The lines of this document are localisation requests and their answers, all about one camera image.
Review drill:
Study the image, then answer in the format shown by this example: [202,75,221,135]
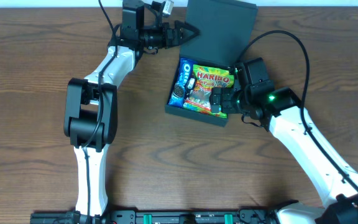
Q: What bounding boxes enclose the black Mars mini bar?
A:
[186,78,196,91]

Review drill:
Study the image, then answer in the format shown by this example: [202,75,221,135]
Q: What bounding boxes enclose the green Haribo gummy bag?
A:
[183,65,235,119]

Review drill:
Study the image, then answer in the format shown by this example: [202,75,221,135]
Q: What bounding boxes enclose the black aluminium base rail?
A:
[30,209,279,224]

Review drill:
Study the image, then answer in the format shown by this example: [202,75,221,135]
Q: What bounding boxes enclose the black gift box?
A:
[165,0,258,126]

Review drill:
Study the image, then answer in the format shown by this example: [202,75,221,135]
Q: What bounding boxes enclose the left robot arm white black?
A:
[63,1,199,223]

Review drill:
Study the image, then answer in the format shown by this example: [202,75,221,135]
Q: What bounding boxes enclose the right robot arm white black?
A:
[209,88,358,223]

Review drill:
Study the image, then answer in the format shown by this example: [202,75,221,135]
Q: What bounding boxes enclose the blue Oreo cookie pack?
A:
[168,58,196,108]

